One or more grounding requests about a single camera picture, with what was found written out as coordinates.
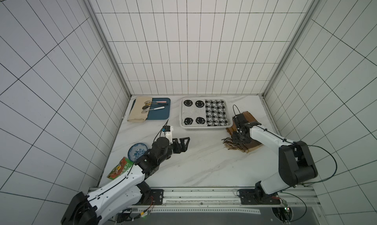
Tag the white plastic basket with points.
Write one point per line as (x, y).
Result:
(206, 113)

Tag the blue patterned plate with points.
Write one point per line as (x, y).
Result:
(136, 151)

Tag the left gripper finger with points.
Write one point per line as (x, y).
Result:
(185, 143)
(176, 143)

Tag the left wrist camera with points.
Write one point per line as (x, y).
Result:
(167, 130)

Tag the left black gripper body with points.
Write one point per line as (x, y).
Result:
(175, 150)

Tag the smiley face white scarf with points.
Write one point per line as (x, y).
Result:
(204, 112)

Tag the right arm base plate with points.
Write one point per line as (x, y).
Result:
(257, 197)

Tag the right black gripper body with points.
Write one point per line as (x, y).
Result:
(238, 130)

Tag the aluminium mounting rail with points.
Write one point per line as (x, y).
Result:
(225, 199)

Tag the white handled spoon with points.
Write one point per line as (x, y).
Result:
(144, 111)

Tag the teal tray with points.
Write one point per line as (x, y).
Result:
(162, 114)

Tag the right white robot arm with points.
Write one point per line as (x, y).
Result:
(295, 162)

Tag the pink handled spoon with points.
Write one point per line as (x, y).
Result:
(155, 102)

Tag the beige folded cloth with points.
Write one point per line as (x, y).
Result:
(137, 113)

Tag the brown plaid scarf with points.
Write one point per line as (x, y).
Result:
(245, 148)

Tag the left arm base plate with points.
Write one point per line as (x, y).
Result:
(152, 197)

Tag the colourful snack packet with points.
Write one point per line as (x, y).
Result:
(123, 166)

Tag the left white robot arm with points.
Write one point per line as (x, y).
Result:
(128, 189)

